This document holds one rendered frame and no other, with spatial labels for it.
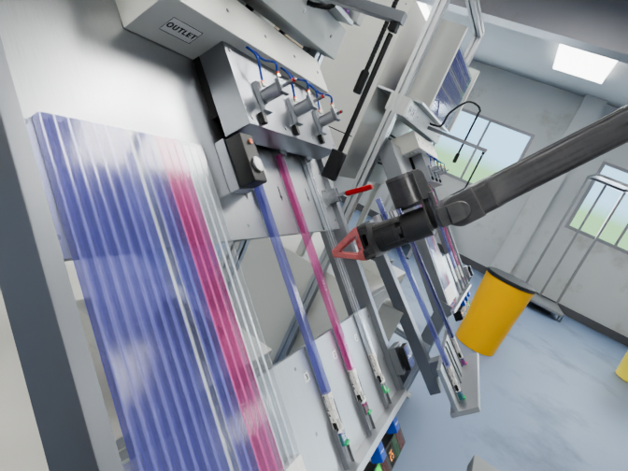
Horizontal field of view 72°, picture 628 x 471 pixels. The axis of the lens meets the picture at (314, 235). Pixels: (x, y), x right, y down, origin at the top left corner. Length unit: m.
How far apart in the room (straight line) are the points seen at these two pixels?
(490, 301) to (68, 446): 3.53
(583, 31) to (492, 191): 3.90
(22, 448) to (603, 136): 1.00
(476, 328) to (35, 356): 3.60
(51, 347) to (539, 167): 0.75
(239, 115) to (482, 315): 3.33
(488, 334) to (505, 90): 4.93
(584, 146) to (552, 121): 6.96
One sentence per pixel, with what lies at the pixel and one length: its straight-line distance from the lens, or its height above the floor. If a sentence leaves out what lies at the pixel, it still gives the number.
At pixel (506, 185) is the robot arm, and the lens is 0.84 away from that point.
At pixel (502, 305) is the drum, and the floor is 0.45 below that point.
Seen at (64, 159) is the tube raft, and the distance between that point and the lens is 0.46.
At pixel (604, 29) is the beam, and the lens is 4.68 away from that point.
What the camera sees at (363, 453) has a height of 0.73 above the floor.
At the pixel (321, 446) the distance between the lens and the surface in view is 0.69.
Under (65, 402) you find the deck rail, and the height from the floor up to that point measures 0.89.
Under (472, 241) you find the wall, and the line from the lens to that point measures 7.75.
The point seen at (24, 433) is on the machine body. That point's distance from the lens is 0.78.
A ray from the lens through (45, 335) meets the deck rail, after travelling 0.42.
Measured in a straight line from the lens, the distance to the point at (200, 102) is 0.70.
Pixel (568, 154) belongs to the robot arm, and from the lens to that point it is 0.87.
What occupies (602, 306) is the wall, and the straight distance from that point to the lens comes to 7.95.
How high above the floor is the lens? 1.17
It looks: 14 degrees down
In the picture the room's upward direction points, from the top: 24 degrees clockwise
